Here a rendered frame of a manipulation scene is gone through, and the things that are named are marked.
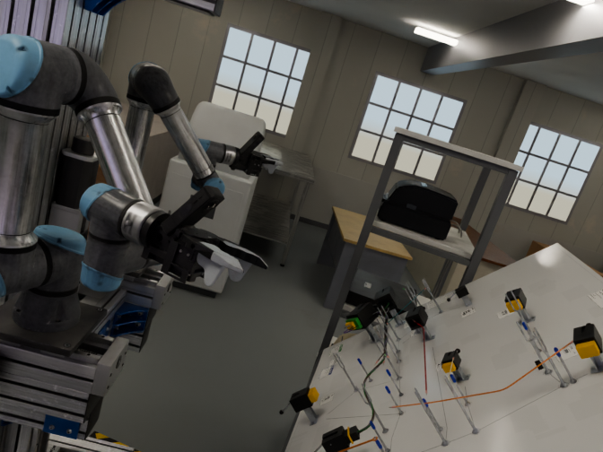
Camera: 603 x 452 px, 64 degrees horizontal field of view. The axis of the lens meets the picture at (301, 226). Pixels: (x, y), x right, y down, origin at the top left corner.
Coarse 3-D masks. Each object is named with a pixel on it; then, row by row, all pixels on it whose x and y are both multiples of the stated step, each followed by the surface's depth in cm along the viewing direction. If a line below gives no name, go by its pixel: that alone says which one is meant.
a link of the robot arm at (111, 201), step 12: (84, 192) 88; (96, 192) 87; (108, 192) 87; (120, 192) 88; (84, 204) 87; (96, 204) 86; (108, 204) 86; (120, 204) 85; (132, 204) 85; (84, 216) 89; (96, 216) 86; (108, 216) 85; (120, 216) 84; (96, 228) 87; (108, 228) 86; (120, 228) 85; (120, 240) 89
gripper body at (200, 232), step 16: (144, 224) 83; (160, 224) 85; (144, 240) 83; (160, 240) 85; (176, 240) 81; (208, 240) 81; (144, 256) 85; (160, 256) 83; (176, 256) 81; (192, 256) 80; (176, 272) 81; (192, 272) 80
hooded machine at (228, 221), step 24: (192, 120) 396; (216, 120) 398; (240, 120) 403; (264, 120) 419; (240, 144) 398; (168, 168) 389; (216, 168) 395; (168, 192) 392; (192, 192) 392; (240, 192) 393; (216, 216) 398; (240, 216) 398; (192, 288) 420; (216, 288) 415
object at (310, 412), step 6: (300, 390) 152; (306, 390) 150; (294, 396) 150; (300, 396) 148; (306, 396) 148; (294, 402) 149; (300, 402) 149; (306, 402) 148; (294, 408) 149; (300, 408) 149; (306, 408) 149; (306, 414) 150; (312, 414) 150; (318, 414) 153; (312, 420) 150
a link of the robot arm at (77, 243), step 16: (48, 240) 109; (64, 240) 110; (80, 240) 114; (48, 256) 108; (64, 256) 111; (80, 256) 115; (48, 272) 108; (64, 272) 112; (80, 272) 118; (48, 288) 113; (64, 288) 115
